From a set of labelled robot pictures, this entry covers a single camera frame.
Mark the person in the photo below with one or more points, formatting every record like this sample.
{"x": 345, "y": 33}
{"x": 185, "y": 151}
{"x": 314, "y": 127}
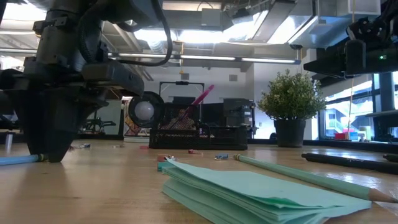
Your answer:
{"x": 182, "y": 123}

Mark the potted green plant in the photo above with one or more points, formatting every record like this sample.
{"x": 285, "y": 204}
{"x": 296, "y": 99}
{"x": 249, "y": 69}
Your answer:
{"x": 290, "y": 102}

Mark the pale blue binder clip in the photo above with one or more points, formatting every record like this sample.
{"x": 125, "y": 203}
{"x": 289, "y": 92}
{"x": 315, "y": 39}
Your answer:
{"x": 85, "y": 145}

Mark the black background camera frame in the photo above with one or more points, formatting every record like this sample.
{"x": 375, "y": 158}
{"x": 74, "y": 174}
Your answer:
{"x": 182, "y": 83}

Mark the black pen with white print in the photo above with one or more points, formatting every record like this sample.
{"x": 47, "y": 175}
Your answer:
{"x": 348, "y": 162}

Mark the colourful printed board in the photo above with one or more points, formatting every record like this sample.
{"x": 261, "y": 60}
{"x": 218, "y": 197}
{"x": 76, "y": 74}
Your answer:
{"x": 132, "y": 130}

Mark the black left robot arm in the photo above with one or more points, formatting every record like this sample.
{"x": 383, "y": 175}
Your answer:
{"x": 62, "y": 6}

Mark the black mesh desk organizer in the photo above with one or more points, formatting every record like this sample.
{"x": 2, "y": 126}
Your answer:
{"x": 224, "y": 140}

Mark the red box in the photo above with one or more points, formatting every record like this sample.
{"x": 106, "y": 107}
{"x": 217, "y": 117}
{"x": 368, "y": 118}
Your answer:
{"x": 339, "y": 136}

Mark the blue box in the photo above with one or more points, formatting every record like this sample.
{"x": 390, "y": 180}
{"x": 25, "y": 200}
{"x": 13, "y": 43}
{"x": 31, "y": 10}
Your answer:
{"x": 353, "y": 136}

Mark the black background cabinet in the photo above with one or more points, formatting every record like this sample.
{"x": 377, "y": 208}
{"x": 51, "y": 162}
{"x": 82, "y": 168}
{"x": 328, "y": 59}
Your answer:
{"x": 236, "y": 109}

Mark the purple binder clip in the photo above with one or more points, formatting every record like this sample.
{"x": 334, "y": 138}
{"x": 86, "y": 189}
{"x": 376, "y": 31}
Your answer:
{"x": 119, "y": 145}

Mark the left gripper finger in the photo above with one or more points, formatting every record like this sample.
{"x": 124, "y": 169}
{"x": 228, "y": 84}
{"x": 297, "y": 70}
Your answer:
{"x": 71, "y": 124}
{"x": 37, "y": 124}

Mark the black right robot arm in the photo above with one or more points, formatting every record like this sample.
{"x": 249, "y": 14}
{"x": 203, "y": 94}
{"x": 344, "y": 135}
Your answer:
{"x": 357, "y": 59}

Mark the purple pink scissors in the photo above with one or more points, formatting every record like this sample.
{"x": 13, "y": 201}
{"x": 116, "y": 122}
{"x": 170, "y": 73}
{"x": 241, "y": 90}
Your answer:
{"x": 203, "y": 95}

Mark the teal eraser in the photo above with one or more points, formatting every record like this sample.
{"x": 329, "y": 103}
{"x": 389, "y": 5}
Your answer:
{"x": 161, "y": 166}

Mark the black building pillar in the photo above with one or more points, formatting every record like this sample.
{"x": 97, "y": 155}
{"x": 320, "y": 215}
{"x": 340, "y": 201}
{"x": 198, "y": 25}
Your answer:
{"x": 386, "y": 102}

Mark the light green pencil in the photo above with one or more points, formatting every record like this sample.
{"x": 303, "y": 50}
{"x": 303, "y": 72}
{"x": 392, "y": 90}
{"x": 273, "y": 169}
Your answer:
{"x": 311, "y": 179}

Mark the black aluminium table frame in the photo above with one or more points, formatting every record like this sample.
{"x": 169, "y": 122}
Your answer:
{"x": 342, "y": 145}

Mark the mint green sticky note pad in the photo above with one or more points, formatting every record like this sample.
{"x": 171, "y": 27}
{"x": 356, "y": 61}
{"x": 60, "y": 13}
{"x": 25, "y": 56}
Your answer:
{"x": 248, "y": 196}

